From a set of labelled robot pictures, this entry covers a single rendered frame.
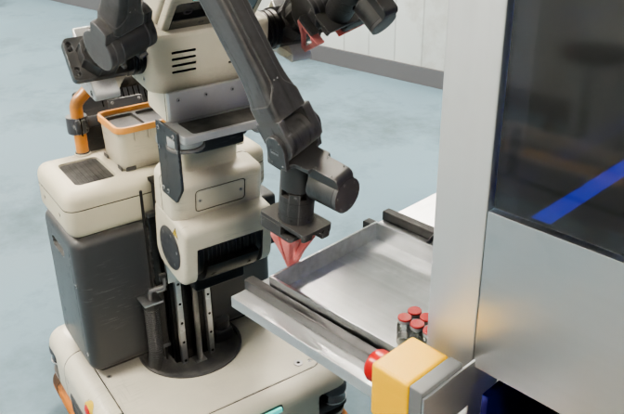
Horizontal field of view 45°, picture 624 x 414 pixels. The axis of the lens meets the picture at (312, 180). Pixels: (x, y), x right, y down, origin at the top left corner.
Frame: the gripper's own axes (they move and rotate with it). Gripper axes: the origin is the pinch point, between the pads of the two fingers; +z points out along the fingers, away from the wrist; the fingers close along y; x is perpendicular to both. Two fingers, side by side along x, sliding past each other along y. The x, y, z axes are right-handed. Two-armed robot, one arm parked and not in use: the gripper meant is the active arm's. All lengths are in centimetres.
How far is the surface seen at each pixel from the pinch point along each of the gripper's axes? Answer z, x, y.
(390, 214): 1.1, 26.6, -0.6
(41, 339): 105, 11, -126
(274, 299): 1.3, -7.6, 3.9
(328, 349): 1.6, -9.3, 17.2
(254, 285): 1.5, -7.3, -0.9
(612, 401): -21, -14, 56
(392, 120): 106, 258, -172
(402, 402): -13.0, -22.2, 38.8
